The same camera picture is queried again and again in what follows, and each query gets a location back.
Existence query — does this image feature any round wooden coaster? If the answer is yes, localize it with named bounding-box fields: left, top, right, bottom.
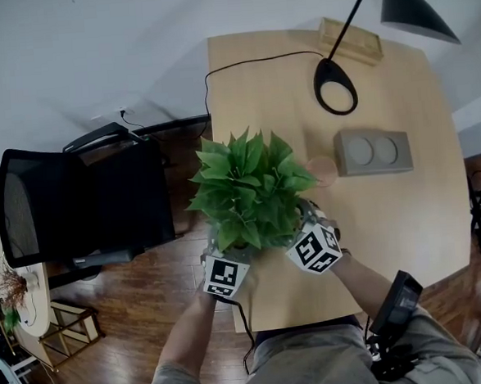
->
left=305, top=154, right=340, bottom=189

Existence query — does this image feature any black mesh office chair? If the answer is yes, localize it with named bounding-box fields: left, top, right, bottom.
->
left=0, top=117, right=179, bottom=287

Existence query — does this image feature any person's right forearm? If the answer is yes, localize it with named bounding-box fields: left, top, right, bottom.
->
left=329, top=253, right=404, bottom=334

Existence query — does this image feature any wooden box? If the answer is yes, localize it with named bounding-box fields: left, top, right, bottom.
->
left=315, top=12, right=384, bottom=70

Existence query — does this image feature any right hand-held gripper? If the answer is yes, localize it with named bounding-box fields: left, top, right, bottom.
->
left=281, top=197, right=347, bottom=278

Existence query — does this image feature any person's grey shirt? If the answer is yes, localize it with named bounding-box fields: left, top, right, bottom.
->
left=138, top=301, right=481, bottom=384

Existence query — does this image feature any dried plant in vase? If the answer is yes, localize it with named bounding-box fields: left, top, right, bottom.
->
left=0, top=254, right=42, bottom=308

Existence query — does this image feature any black desk lamp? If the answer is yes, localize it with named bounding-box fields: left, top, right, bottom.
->
left=306, top=0, right=466, bottom=119

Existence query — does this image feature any person's left forearm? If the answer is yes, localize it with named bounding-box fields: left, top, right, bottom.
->
left=152, top=291, right=222, bottom=375

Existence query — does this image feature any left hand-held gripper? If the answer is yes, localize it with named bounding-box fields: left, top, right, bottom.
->
left=199, top=224, right=266, bottom=302

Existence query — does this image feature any gold frame side table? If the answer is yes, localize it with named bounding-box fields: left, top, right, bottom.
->
left=35, top=296, right=105, bottom=373

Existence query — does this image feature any round white table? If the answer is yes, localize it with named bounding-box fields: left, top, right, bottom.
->
left=0, top=175, right=55, bottom=341

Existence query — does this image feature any black lamp cable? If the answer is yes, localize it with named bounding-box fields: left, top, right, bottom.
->
left=202, top=49, right=329, bottom=129

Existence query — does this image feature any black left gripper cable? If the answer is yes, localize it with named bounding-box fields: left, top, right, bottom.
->
left=227, top=296, right=259, bottom=377

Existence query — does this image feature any small green potted plant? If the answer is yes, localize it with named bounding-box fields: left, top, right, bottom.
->
left=1, top=307, right=23, bottom=336

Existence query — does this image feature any grey rectangular speaker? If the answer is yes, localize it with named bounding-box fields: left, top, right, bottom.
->
left=332, top=124, right=415, bottom=178

